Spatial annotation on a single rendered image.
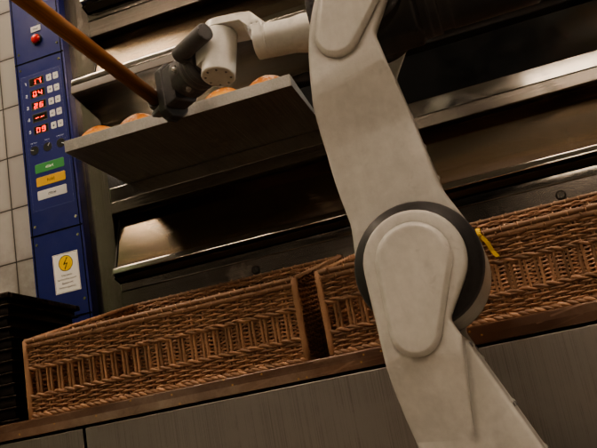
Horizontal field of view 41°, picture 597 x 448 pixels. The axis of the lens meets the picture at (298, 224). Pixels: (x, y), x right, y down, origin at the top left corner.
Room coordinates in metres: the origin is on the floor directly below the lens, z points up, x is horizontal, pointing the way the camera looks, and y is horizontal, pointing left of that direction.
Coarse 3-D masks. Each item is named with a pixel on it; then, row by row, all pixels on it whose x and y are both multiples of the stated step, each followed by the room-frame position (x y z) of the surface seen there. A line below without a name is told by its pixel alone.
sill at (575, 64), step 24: (528, 72) 1.70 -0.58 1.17; (552, 72) 1.69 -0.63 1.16; (576, 72) 1.68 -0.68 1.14; (456, 96) 1.74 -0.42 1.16; (480, 96) 1.73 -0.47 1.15; (288, 144) 1.85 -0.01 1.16; (312, 144) 1.84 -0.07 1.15; (192, 168) 1.92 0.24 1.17; (216, 168) 1.90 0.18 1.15; (120, 192) 1.97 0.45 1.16; (144, 192) 1.95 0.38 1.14
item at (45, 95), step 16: (32, 80) 1.99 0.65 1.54; (48, 80) 1.98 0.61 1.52; (32, 96) 1.99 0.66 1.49; (48, 96) 1.98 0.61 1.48; (32, 112) 1.99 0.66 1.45; (48, 112) 1.98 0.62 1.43; (64, 112) 1.97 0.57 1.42; (32, 128) 2.00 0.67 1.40; (48, 128) 1.98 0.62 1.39; (64, 128) 1.97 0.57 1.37; (32, 144) 2.00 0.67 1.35; (48, 144) 1.98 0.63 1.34; (32, 160) 2.00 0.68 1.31; (48, 160) 1.99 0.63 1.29; (64, 160) 1.97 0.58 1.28; (32, 176) 2.00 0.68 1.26; (48, 176) 1.99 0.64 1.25; (64, 176) 1.97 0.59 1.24; (32, 192) 2.00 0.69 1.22; (48, 192) 1.99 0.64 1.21; (64, 192) 1.98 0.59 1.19; (32, 208) 2.00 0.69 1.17; (48, 208) 1.99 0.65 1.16
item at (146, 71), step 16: (288, 16) 1.69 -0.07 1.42; (240, 48) 1.75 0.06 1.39; (144, 64) 1.78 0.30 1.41; (160, 64) 1.77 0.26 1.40; (240, 64) 1.81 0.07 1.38; (256, 64) 1.82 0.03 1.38; (272, 64) 1.83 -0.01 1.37; (288, 64) 1.83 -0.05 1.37; (304, 64) 1.84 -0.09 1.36; (96, 80) 1.82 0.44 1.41; (112, 80) 1.80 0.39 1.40; (144, 80) 1.82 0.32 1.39; (240, 80) 1.87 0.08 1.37; (80, 96) 1.85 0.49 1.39; (96, 96) 1.86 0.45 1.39; (112, 96) 1.86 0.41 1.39; (128, 96) 1.87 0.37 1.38; (96, 112) 1.92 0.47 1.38; (112, 112) 1.93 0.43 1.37; (128, 112) 1.94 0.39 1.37; (144, 112) 1.95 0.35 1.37
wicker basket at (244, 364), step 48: (240, 288) 1.86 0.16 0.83; (288, 288) 1.36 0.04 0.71; (48, 336) 1.47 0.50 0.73; (96, 336) 1.44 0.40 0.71; (144, 336) 1.42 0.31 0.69; (192, 336) 1.40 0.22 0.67; (240, 336) 1.83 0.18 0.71; (288, 336) 1.36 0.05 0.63; (48, 384) 1.47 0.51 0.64; (96, 384) 1.45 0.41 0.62; (144, 384) 1.43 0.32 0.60; (192, 384) 1.40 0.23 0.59
